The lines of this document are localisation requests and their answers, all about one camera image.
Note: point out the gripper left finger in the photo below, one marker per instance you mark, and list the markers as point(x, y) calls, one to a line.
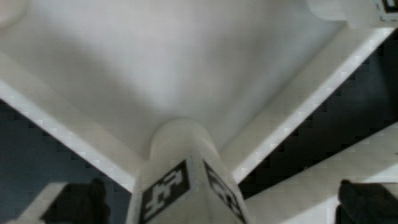
point(68, 204)

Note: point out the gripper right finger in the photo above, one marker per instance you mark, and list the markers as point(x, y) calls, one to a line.
point(368, 203)

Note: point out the white table leg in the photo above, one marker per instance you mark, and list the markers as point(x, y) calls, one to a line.
point(185, 192)
point(364, 13)

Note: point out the white square table top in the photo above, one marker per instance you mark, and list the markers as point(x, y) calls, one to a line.
point(117, 63)

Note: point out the white U-shaped fence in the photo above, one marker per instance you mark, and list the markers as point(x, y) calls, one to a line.
point(299, 201)

